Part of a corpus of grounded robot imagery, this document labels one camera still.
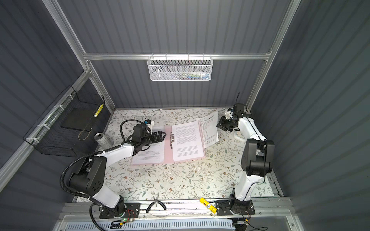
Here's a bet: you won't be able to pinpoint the printed paper sheet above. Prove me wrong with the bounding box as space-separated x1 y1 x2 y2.
172 121 205 162
196 111 219 148
131 141 165 166

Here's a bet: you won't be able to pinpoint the pink file folder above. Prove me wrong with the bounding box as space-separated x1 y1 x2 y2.
130 124 206 167

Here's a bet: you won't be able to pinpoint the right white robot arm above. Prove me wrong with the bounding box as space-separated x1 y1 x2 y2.
214 103 275 216

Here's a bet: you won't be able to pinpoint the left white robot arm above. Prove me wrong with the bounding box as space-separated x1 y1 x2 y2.
59 120 167 218

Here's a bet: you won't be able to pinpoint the metal folder clip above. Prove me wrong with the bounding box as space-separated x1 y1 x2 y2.
170 131 174 149

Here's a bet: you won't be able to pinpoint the white round timer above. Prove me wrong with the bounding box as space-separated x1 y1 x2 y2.
233 131 246 142

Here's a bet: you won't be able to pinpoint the silver metal can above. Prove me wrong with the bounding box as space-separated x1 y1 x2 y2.
94 132 114 150

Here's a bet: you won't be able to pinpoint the yellow marker in basket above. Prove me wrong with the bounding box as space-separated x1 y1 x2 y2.
93 104 105 117

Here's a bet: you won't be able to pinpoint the floral table mat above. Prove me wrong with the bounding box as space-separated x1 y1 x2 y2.
76 108 275 203

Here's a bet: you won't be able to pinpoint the yellow glue tube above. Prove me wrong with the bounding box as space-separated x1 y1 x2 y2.
199 197 217 214

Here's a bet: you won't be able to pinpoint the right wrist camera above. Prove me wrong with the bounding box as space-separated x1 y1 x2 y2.
225 108 233 119

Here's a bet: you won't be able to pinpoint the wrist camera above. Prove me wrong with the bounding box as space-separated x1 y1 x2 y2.
225 108 233 119
144 119 154 128

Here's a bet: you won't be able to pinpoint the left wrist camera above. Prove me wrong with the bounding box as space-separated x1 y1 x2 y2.
144 119 154 128

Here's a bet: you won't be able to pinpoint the black handled pliers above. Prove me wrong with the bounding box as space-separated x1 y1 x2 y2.
145 199 167 213

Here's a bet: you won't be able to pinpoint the white wire mesh basket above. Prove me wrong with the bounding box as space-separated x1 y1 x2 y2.
147 56 214 81

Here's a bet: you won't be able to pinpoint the black wire mesh basket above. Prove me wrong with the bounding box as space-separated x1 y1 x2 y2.
23 88 105 157

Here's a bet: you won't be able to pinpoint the black corrugated cable conduit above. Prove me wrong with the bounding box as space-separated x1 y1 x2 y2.
59 119 145 231

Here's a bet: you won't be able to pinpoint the white perforated cable tray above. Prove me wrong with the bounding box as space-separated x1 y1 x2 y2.
65 218 236 231

